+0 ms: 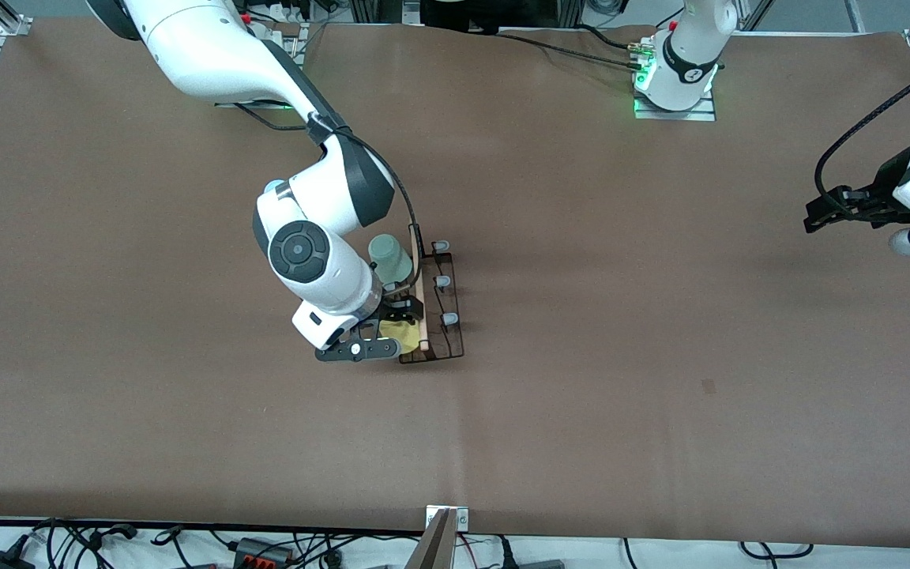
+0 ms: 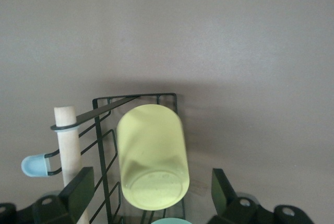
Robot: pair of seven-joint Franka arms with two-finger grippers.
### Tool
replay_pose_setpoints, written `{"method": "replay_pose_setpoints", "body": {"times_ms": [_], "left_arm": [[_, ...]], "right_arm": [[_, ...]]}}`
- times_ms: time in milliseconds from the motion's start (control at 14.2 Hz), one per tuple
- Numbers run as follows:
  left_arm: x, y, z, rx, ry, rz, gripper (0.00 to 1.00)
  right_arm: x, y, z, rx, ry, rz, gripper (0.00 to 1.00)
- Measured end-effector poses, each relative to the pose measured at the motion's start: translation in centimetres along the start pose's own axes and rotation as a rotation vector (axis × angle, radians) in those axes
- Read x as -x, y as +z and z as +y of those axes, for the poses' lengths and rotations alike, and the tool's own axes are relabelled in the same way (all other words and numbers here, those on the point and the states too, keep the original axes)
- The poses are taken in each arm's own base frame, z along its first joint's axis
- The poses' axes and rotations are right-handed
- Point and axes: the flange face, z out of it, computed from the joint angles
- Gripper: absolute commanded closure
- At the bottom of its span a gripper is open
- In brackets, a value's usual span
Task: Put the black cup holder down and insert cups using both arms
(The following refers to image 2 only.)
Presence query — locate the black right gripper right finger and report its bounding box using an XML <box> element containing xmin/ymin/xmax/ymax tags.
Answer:
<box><xmin>206</xmin><ymin>168</ymin><xmax>278</xmax><ymax>224</ymax></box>

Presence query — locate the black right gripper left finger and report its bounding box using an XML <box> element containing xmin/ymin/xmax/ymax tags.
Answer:
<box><xmin>18</xmin><ymin>167</ymin><xmax>95</xmax><ymax>224</ymax></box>

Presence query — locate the black wire cup holder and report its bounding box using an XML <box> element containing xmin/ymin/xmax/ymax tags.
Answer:
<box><xmin>20</xmin><ymin>92</ymin><xmax>189</xmax><ymax>224</ymax></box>

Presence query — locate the mint green plastic cup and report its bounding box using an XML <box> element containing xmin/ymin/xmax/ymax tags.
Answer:
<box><xmin>150</xmin><ymin>217</ymin><xmax>193</xmax><ymax>224</ymax></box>

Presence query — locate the yellow plastic cup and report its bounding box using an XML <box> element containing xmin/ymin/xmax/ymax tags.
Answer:
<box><xmin>116</xmin><ymin>104</ymin><xmax>190</xmax><ymax>212</ymax></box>

